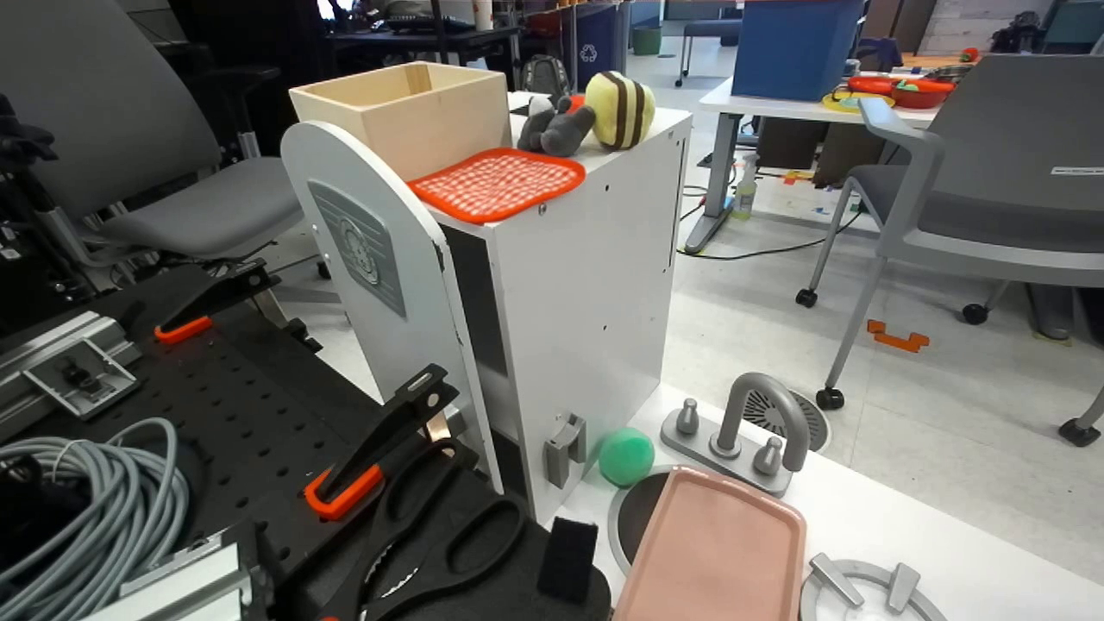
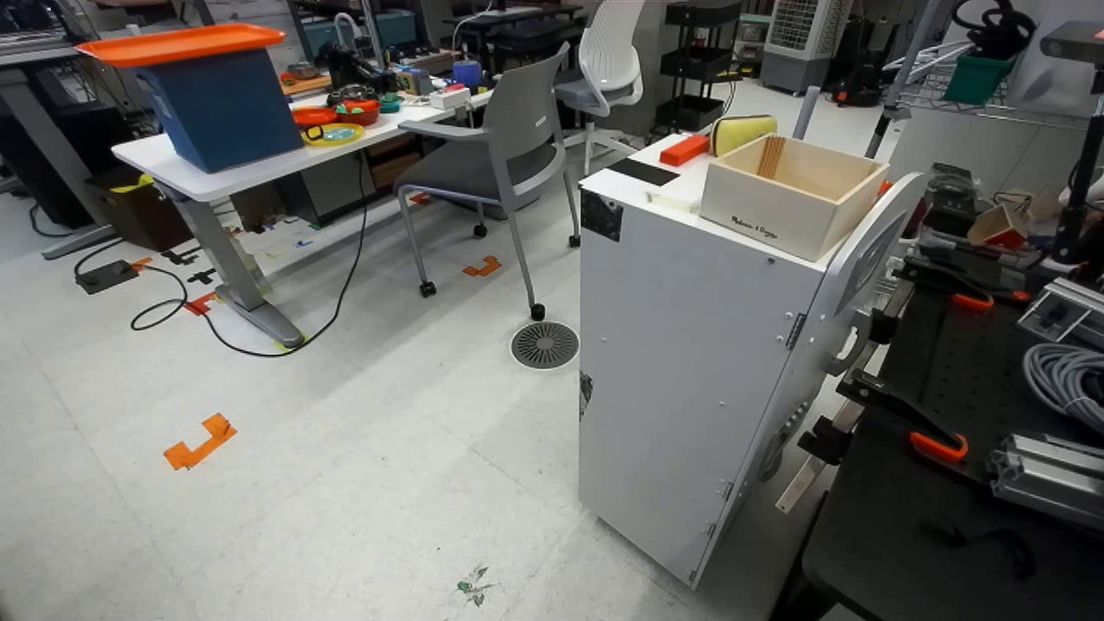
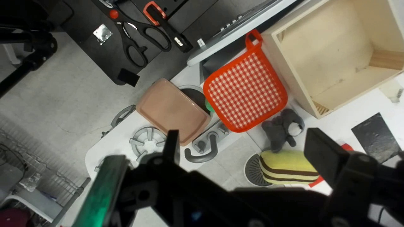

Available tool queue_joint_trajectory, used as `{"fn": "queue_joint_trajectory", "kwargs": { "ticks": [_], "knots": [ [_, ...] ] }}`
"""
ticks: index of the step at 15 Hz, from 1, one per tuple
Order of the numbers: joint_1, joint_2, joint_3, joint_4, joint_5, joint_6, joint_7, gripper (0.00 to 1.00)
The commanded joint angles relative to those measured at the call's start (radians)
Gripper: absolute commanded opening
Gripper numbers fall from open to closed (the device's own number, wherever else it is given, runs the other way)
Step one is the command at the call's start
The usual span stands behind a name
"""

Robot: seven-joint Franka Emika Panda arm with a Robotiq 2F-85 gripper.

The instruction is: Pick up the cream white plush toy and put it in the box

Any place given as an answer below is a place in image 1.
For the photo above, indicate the red tray with items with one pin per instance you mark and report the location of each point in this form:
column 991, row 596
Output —
column 902, row 92

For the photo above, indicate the black perforated board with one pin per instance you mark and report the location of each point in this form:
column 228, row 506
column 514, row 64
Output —
column 252, row 416

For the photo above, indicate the blue storage bin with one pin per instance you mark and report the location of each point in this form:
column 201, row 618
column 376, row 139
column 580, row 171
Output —
column 796, row 45

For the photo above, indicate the green ball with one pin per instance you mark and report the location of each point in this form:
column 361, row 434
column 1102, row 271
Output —
column 625, row 458

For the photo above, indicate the white office table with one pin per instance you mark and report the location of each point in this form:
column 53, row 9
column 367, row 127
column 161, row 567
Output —
column 780, row 108

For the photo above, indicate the white toy stove counter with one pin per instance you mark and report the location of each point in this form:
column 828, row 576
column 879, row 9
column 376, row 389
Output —
column 920, row 539

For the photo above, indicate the pink plastic tray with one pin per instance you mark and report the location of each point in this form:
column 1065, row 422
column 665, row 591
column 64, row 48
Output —
column 713, row 552

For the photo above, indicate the aluminium extrusion rail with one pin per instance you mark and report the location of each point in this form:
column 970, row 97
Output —
column 46, row 355

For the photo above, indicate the grey office chair with armrest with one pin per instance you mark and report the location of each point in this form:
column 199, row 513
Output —
column 1002, row 173

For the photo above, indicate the clear spray bottle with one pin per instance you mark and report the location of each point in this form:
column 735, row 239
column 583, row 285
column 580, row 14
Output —
column 748, row 192

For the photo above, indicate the black foam block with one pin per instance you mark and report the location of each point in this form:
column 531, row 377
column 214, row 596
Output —
column 568, row 560

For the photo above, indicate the grey toy burner grate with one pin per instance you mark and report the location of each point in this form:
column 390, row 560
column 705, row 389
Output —
column 867, row 588

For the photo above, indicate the grey toy faucet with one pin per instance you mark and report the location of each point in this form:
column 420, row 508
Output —
column 754, row 401

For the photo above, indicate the orange checkered plastic tray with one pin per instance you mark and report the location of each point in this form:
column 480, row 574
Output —
column 498, row 183

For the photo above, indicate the light wooden box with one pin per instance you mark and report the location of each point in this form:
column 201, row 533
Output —
column 426, row 123

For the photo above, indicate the white toy kitchen cabinet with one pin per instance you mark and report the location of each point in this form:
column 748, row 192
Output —
column 575, row 297

